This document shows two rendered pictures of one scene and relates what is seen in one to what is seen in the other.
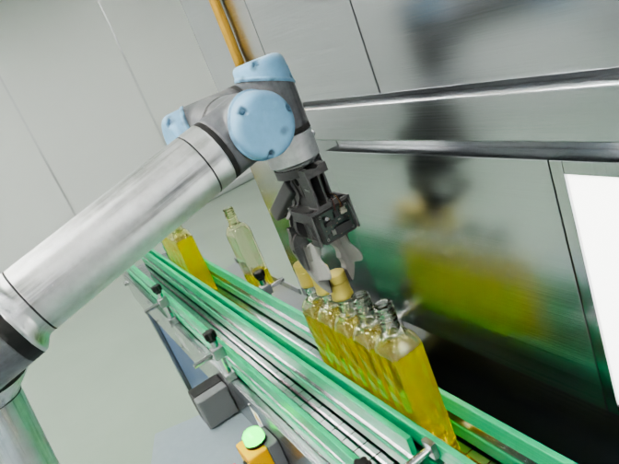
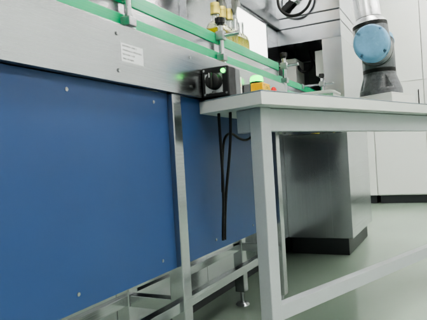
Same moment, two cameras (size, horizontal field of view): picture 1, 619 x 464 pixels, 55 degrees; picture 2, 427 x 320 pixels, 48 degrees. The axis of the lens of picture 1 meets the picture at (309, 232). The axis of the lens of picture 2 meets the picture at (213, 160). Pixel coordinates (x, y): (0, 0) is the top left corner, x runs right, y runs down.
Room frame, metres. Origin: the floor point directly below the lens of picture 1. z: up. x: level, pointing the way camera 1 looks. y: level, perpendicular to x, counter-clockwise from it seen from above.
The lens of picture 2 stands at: (2.13, 1.34, 0.59)
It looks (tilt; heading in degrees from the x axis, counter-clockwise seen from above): 0 degrees down; 230
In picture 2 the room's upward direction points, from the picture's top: 3 degrees counter-clockwise
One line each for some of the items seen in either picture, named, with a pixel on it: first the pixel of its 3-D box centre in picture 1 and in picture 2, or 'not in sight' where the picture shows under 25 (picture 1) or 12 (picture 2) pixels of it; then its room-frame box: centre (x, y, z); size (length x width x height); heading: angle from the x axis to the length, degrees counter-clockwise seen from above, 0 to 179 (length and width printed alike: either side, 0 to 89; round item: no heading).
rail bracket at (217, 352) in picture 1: (211, 362); (227, 39); (1.17, 0.31, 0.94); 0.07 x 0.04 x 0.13; 113
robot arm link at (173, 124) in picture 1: (213, 127); not in sight; (0.78, 0.06, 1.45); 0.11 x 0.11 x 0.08; 24
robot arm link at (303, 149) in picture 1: (293, 149); not in sight; (0.84, -0.02, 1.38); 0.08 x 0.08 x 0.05
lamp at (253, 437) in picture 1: (252, 436); (256, 79); (1.00, 0.26, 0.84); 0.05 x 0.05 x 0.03
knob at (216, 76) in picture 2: not in sight; (211, 80); (1.31, 0.39, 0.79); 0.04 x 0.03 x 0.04; 113
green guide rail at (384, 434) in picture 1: (213, 307); not in sight; (1.49, 0.32, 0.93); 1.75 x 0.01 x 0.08; 23
